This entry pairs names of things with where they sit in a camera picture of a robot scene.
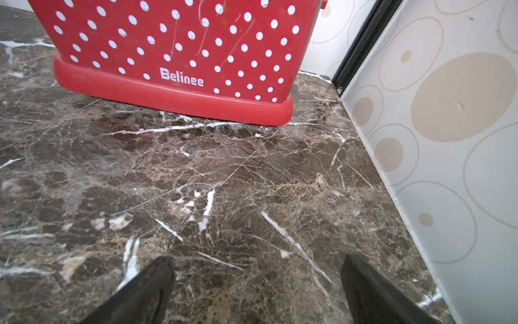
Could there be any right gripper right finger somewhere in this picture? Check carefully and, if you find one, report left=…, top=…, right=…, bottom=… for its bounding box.
left=341, top=254, right=438, bottom=323

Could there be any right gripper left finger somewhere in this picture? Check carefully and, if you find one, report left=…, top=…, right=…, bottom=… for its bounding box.
left=81, top=256, right=175, bottom=324

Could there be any red polka dot toaster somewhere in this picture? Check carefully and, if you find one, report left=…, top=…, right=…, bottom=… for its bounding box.
left=30, top=0, right=326, bottom=126

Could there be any black corner frame post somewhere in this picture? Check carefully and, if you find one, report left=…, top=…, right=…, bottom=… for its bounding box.
left=332, top=0, right=403, bottom=96

